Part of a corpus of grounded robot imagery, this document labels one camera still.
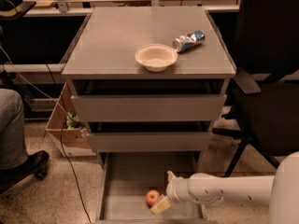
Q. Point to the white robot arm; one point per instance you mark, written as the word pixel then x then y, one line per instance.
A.
pixel 280 192

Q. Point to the black office chair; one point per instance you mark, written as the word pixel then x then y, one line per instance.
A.
pixel 265 49

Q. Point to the red apple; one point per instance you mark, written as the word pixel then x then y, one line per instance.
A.
pixel 152 197

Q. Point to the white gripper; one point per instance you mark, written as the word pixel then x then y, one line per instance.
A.
pixel 175 188

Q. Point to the top grey drawer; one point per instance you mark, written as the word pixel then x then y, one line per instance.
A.
pixel 148 107

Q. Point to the crushed blue soda can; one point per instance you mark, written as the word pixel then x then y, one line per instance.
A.
pixel 188 41

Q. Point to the green item in box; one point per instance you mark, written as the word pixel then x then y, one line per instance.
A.
pixel 71 121

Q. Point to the grey drawer cabinet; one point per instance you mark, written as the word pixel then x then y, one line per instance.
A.
pixel 103 63

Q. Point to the open bottom grey drawer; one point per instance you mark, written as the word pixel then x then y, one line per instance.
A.
pixel 128 177

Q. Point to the person leg in jeans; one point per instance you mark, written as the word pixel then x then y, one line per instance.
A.
pixel 13 151

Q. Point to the black shoe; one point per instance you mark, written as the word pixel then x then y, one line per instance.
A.
pixel 32 164

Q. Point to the cardboard box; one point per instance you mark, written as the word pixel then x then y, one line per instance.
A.
pixel 65 129

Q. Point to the middle grey drawer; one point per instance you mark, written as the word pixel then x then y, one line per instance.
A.
pixel 148 142

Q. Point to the white paper bowl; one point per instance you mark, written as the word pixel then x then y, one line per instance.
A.
pixel 156 57

